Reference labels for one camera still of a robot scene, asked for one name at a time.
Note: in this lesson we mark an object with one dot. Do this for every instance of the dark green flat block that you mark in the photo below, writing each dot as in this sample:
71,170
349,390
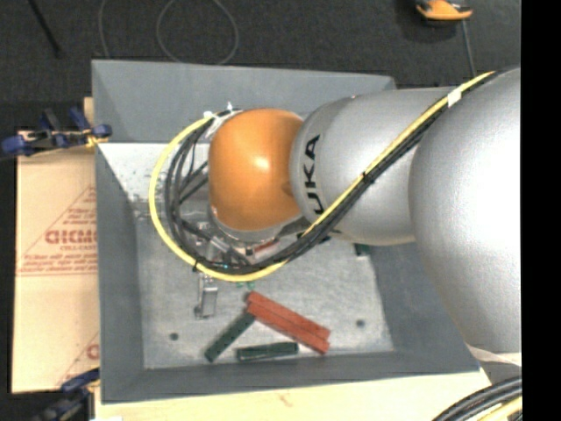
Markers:
363,249
229,337
267,351

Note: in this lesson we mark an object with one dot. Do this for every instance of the red-brown flat block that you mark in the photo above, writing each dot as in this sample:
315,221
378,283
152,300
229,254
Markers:
291,316
285,328

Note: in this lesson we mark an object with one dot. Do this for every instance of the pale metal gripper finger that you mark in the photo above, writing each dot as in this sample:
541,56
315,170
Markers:
201,296
211,301

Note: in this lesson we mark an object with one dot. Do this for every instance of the grey metal bin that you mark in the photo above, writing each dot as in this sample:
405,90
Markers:
175,305

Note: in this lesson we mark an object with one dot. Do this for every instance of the brown cardboard board red print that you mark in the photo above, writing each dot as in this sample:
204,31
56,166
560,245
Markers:
52,200

